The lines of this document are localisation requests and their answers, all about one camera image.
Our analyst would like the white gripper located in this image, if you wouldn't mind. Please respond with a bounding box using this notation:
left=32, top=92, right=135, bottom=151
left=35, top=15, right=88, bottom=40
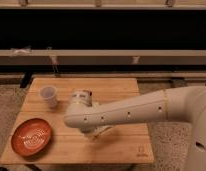
left=84, top=125, right=110, bottom=138

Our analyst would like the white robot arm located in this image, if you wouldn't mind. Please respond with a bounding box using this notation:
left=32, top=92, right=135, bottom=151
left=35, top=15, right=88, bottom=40
left=64, top=86, right=206, bottom=171

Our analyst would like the orange ceramic bowl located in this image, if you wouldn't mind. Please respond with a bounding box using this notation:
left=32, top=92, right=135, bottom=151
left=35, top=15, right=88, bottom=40
left=11, top=118, right=52, bottom=157

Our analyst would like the brown chocolate bar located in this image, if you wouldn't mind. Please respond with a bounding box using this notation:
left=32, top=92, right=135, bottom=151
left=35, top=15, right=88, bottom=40
left=82, top=90, right=92, bottom=95

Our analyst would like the wooden table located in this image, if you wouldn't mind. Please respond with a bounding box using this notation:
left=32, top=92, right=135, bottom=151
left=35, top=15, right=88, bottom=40
left=0, top=78, right=154, bottom=164

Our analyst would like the translucent plastic cup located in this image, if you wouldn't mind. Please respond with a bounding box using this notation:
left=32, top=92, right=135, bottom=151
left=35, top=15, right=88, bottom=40
left=39, top=86, right=58, bottom=108

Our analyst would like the grey shelf rail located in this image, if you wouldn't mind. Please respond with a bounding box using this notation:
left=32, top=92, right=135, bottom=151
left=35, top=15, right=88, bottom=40
left=0, top=49, right=206, bottom=66

